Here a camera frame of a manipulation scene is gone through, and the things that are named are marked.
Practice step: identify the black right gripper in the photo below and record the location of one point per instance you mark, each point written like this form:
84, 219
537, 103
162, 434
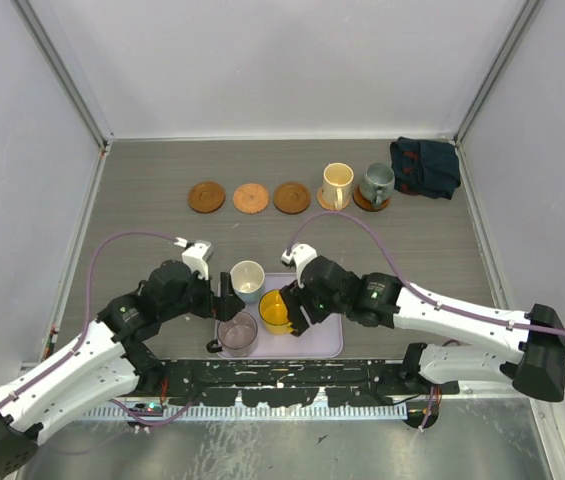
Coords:
295, 296

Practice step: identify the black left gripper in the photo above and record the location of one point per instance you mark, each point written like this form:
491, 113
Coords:
221, 307

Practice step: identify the yellow mug black handle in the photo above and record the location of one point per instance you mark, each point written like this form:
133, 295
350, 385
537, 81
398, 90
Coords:
274, 314

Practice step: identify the white mug blue handle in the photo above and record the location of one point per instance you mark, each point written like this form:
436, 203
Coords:
248, 278

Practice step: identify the purple glass mug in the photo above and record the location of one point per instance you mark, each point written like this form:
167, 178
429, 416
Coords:
235, 338

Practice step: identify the brown wooden coaster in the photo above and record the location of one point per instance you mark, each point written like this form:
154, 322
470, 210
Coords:
292, 198
206, 197
365, 204

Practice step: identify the woven rattan coaster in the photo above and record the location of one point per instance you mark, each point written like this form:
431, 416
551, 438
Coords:
325, 205
251, 198

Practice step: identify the cream mug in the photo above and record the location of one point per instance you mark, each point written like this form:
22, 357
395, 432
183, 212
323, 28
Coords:
337, 184

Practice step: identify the grey green ceramic mug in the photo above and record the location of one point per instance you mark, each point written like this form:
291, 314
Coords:
377, 184

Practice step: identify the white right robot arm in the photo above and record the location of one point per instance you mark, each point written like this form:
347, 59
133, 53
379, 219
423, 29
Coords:
523, 349

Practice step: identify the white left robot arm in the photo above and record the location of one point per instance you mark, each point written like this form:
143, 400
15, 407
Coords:
108, 359

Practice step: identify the lavender plastic tray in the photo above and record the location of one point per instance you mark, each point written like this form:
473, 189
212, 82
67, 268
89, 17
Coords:
320, 341

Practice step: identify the dark teal crumpled cloth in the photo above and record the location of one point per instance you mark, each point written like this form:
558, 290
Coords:
425, 168

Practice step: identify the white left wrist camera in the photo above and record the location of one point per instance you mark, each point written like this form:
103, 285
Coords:
195, 255

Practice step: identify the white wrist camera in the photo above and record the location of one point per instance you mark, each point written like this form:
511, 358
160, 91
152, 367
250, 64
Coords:
195, 255
298, 257

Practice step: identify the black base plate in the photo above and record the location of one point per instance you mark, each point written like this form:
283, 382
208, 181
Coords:
280, 383

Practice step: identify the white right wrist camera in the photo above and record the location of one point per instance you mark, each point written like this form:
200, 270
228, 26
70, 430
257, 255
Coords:
298, 257

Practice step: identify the white slotted cable duct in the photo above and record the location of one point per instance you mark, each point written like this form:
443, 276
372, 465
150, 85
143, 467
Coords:
319, 410

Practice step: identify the aluminium frame rail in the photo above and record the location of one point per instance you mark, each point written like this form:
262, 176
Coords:
60, 69

